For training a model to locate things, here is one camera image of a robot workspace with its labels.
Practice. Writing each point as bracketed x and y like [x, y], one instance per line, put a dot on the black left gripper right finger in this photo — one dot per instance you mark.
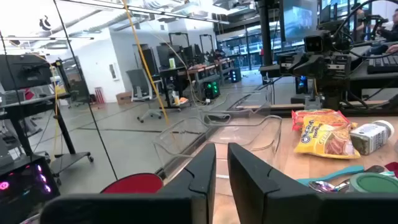
[264, 193]

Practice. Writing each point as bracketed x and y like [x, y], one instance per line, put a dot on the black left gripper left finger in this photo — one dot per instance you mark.
[174, 199]

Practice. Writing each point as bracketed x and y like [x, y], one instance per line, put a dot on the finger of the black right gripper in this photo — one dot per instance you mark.
[290, 59]
[273, 71]

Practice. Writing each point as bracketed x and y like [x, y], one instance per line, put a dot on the orange ramen packet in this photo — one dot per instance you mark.
[303, 116]

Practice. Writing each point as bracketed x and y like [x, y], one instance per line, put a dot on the teal plastic spoon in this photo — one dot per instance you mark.
[342, 173]

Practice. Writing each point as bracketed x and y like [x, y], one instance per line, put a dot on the dark grey metal spoon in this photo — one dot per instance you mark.
[374, 169]

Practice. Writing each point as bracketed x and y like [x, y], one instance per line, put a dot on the green lid spice jar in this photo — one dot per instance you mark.
[373, 183]

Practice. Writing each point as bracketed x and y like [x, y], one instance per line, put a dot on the red roast beef ramen packet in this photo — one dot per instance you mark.
[392, 169]

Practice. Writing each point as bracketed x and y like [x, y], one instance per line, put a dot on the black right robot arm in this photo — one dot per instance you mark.
[332, 96]

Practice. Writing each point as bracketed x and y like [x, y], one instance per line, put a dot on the computer tower blue lights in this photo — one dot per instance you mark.
[235, 75]

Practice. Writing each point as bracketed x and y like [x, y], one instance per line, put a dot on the red bowl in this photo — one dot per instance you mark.
[133, 183]

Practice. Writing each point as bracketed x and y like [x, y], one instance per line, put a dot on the dark grey desk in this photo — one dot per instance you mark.
[373, 79]

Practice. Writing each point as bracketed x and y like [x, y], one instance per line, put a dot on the backlit black keyboard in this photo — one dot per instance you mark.
[384, 63]

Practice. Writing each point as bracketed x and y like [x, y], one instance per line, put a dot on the person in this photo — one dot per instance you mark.
[390, 34]
[360, 21]

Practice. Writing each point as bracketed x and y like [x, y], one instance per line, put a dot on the computer tower green lights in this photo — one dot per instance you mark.
[212, 88]

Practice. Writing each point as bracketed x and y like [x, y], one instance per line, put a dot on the long wooden office desk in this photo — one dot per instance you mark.
[199, 70]

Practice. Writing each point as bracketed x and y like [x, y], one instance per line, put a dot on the sesame seasoning jar white label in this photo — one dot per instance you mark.
[371, 137]

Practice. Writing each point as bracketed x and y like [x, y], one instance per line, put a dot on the black rolling stand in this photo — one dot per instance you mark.
[71, 160]

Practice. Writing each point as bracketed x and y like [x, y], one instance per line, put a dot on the cardboard box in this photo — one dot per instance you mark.
[123, 98]

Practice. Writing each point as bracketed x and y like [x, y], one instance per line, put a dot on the grey office chair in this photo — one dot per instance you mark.
[140, 84]

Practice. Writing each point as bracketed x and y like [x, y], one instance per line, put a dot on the red white striped box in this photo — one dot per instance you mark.
[99, 95]

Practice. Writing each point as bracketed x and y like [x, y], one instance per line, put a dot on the computer tower pink lights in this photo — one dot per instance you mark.
[25, 186]

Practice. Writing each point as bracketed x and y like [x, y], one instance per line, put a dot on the black monitor on stand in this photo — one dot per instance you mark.
[25, 71]

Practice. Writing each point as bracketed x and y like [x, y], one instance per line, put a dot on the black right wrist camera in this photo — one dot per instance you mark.
[314, 44]

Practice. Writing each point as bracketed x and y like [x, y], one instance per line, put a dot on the black vertical post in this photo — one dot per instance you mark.
[265, 31]

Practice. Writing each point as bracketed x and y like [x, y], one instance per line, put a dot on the large wall display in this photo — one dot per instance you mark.
[298, 18]

